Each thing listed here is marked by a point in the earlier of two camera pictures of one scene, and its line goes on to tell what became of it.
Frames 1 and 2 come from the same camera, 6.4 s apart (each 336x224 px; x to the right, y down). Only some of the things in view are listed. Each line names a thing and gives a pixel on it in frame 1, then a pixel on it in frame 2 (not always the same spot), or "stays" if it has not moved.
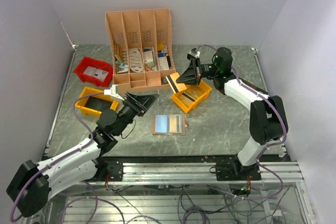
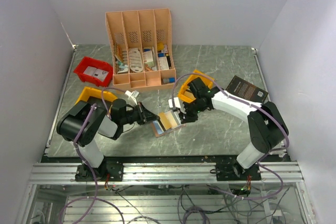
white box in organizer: x=148 y=56 stays
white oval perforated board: x=136 y=64 stays
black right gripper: x=191 y=76 → x=187 y=117
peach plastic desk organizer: x=142 y=47 stays
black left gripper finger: x=145 y=101 → x=147 y=115
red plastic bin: x=92 y=70 stays
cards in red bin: x=95 y=73 stays
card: x=176 y=87 → x=167 y=119
